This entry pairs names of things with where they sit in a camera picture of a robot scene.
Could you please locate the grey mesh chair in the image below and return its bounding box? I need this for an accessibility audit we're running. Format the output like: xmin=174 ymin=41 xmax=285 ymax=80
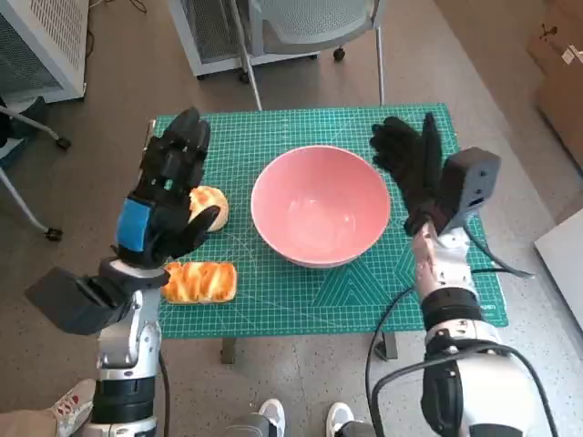
xmin=230 ymin=0 xmax=387 ymax=112

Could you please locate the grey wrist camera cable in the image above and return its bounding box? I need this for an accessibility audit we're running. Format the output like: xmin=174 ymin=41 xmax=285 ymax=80
xmin=466 ymin=222 xmax=537 ymax=279

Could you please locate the person's foot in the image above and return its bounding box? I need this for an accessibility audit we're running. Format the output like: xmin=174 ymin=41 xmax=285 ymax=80
xmin=47 ymin=378 xmax=97 ymax=437

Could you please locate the round toy bread bun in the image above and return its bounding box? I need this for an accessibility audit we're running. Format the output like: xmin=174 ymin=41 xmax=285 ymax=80
xmin=188 ymin=185 xmax=230 ymax=232

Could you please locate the grey office chair base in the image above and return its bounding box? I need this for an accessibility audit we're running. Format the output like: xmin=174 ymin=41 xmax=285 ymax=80
xmin=0 ymin=97 xmax=73 ymax=241

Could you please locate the dark table leg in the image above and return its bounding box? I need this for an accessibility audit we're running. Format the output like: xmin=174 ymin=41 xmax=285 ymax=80
xmin=381 ymin=330 xmax=401 ymax=361

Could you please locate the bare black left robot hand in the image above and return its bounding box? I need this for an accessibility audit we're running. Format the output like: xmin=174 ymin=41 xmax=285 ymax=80
xmin=111 ymin=107 xmax=222 ymax=269

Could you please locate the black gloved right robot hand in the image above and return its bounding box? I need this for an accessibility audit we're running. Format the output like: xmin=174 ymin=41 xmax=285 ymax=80
xmin=369 ymin=112 xmax=445 ymax=238

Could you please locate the rectangular braided toy bread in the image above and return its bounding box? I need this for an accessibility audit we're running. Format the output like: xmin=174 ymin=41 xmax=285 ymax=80
xmin=161 ymin=260 xmax=239 ymax=305

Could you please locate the person's leg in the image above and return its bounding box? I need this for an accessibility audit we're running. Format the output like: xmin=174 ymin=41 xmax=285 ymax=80
xmin=0 ymin=407 xmax=60 ymax=437

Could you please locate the pink bowl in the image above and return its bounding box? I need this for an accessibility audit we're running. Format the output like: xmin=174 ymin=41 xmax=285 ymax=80
xmin=250 ymin=144 xmax=392 ymax=269

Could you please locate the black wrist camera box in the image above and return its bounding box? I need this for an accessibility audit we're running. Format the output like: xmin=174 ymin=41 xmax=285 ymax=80
xmin=25 ymin=266 xmax=138 ymax=336
xmin=430 ymin=146 xmax=502 ymax=236

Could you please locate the brown cardboard box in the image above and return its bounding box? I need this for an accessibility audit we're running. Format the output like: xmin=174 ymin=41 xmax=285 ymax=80
xmin=527 ymin=0 xmax=583 ymax=158

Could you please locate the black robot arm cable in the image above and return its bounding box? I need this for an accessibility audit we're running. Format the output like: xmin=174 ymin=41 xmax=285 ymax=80
xmin=157 ymin=350 xmax=172 ymax=437
xmin=371 ymin=340 xmax=559 ymax=437
xmin=365 ymin=286 xmax=418 ymax=437

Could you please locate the green cutting mat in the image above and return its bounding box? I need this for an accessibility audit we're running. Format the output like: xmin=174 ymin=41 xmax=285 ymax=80
xmin=145 ymin=103 xmax=510 ymax=340

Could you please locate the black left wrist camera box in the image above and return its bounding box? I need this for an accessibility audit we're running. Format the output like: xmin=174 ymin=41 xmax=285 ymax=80
xmin=25 ymin=266 xmax=138 ymax=336

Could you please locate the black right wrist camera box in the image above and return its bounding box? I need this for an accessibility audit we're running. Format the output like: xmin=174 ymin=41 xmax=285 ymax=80
xmin=430 ymin=146 xmax=502 ymax=236

